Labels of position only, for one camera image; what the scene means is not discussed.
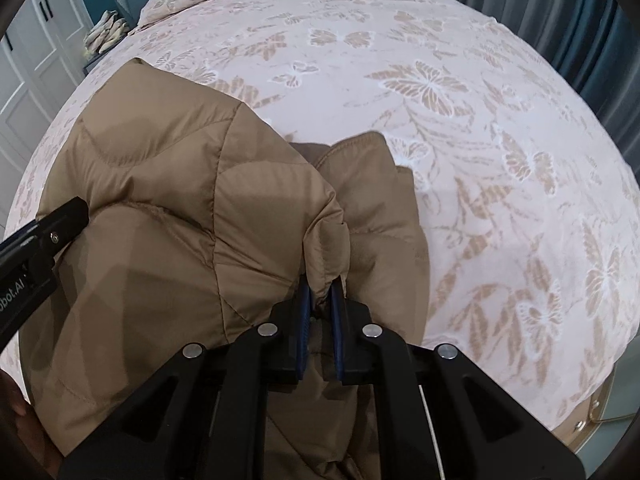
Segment tan quilted puffer coat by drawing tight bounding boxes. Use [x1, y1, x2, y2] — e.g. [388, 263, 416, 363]
[3, 58, 438, 479]

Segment white wardrobe with doors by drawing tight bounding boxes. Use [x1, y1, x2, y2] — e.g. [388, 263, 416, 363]
[1, 0, 91, 218]

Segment pink floral bedspread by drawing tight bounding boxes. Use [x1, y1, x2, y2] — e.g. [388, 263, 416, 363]
[6, 0, 639, 429]

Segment stack of folded cream cloths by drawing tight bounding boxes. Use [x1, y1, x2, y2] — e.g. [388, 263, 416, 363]
[84, 11, 130, 60]

